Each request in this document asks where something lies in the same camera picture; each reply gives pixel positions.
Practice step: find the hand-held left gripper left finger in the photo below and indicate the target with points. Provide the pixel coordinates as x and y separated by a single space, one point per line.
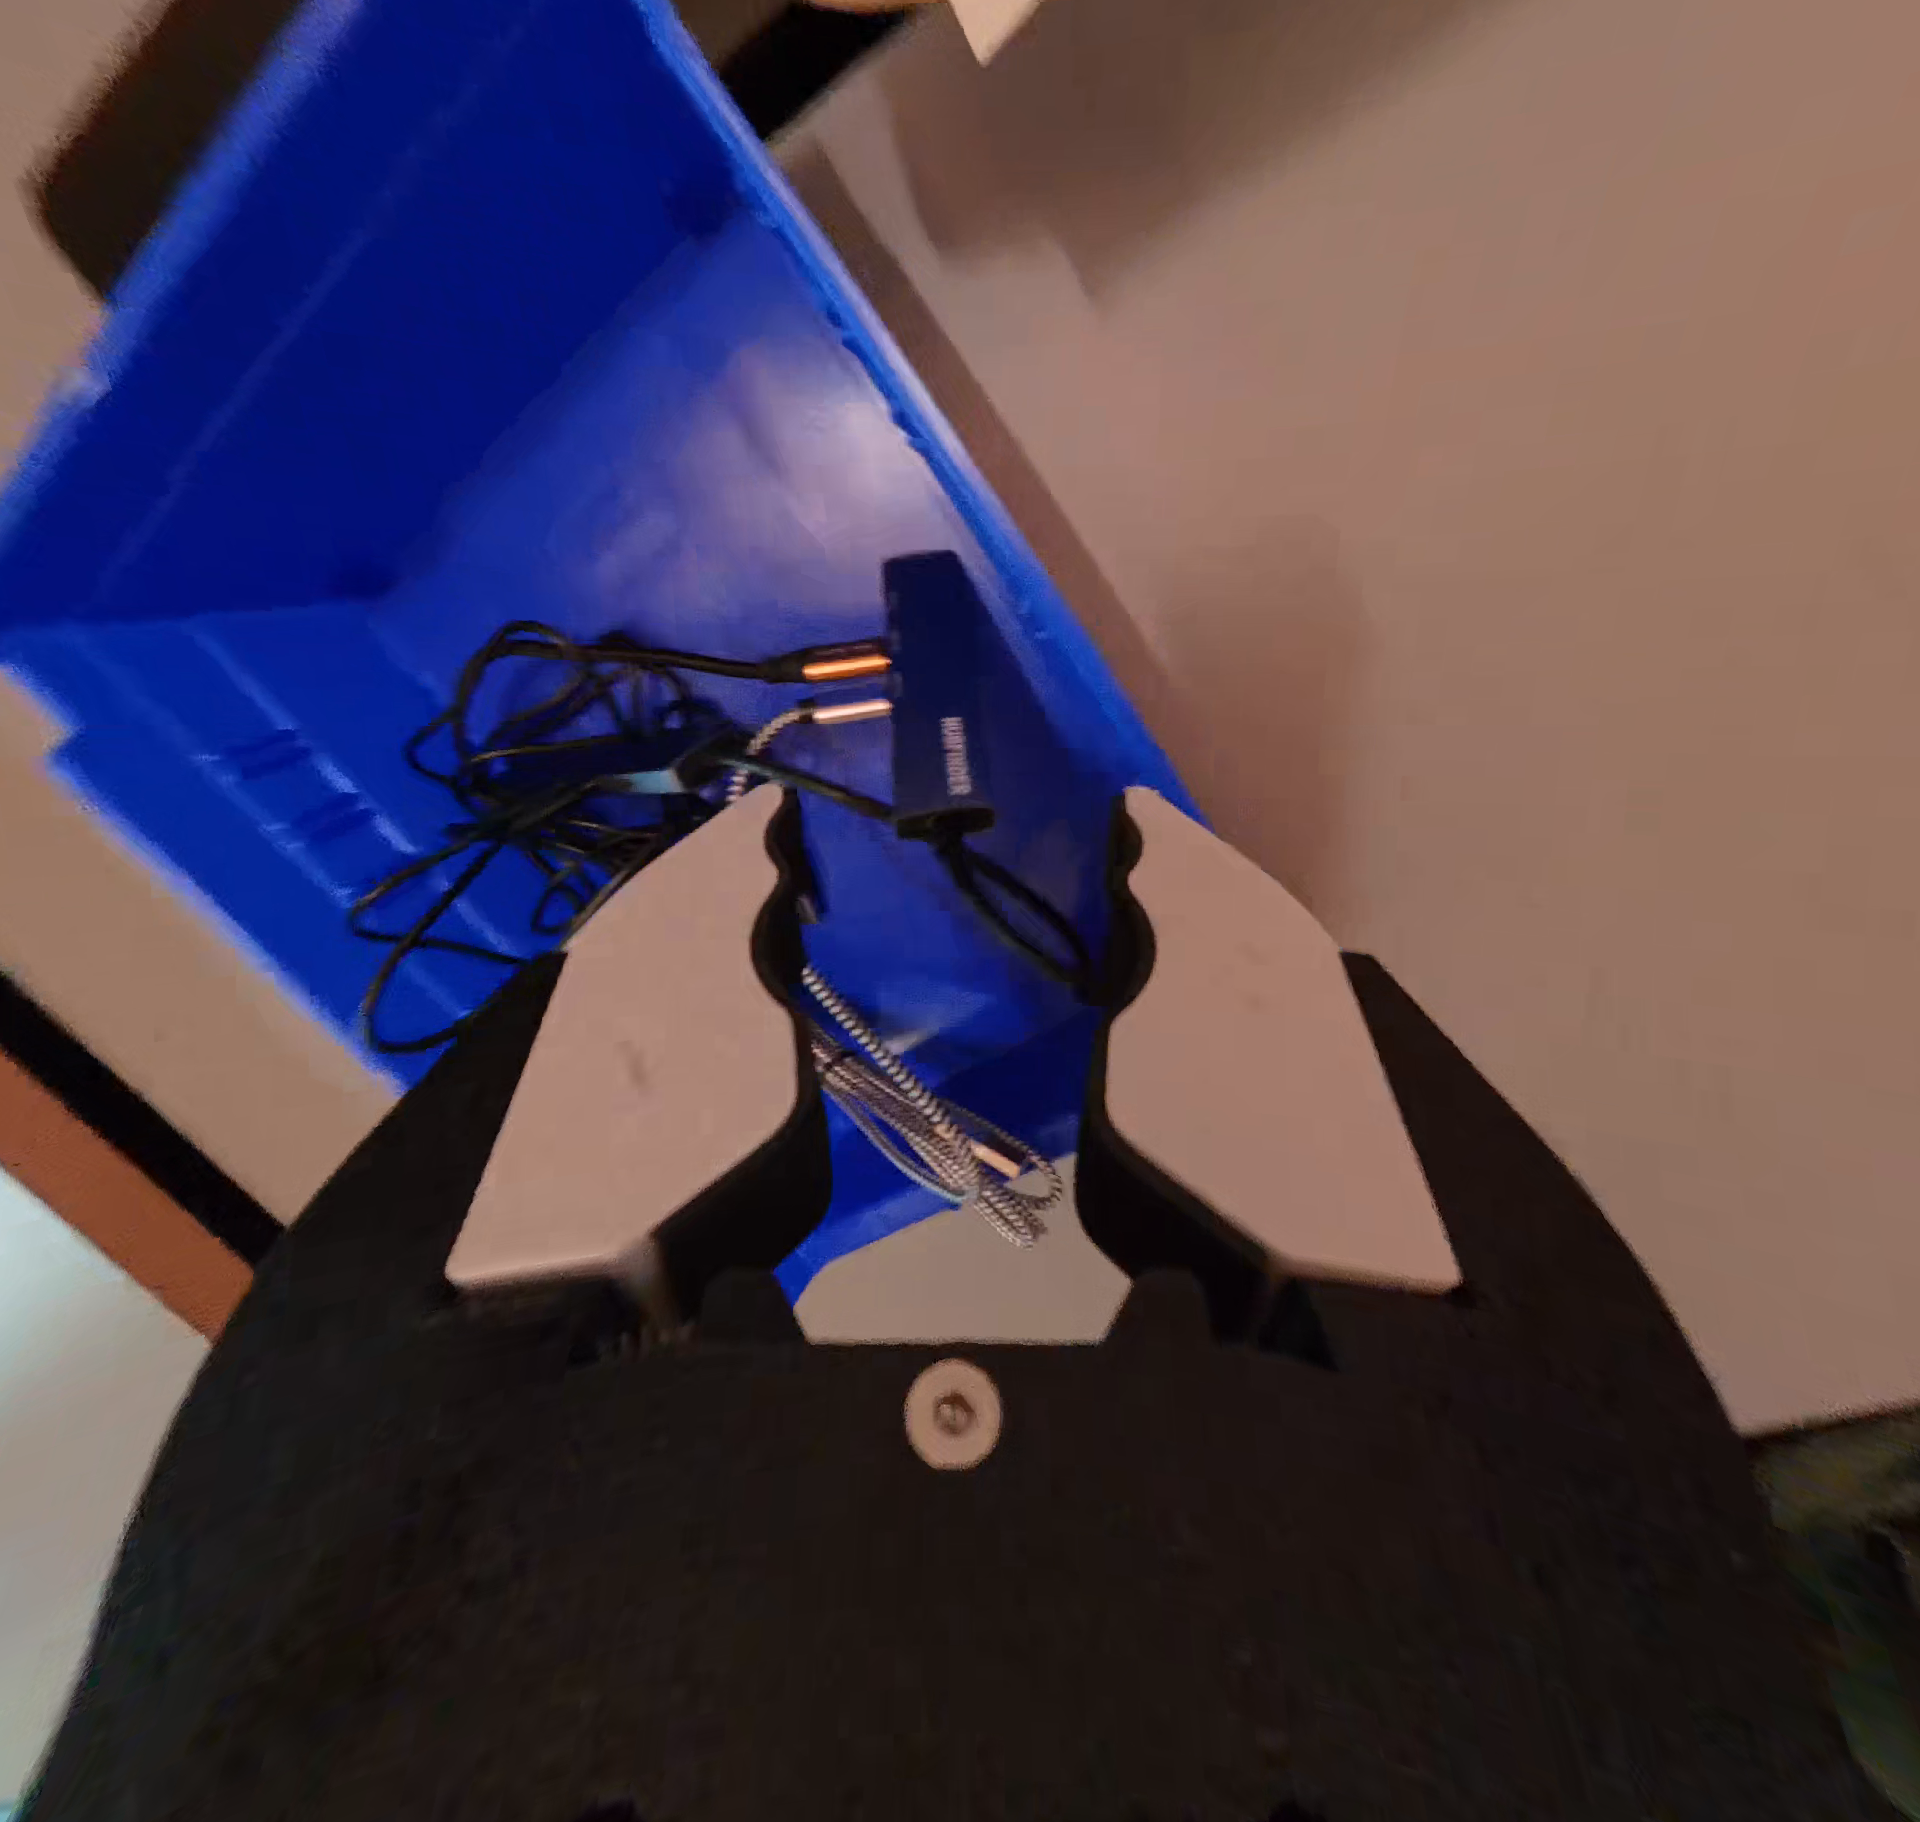
645 1057

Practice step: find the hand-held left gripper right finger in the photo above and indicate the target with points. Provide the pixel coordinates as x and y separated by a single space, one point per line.
1261 1087

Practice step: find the dark blue usb hub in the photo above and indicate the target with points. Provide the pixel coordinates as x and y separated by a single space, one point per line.
939 682

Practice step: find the blue plastic bin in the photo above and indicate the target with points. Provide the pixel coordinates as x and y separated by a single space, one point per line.
524 352

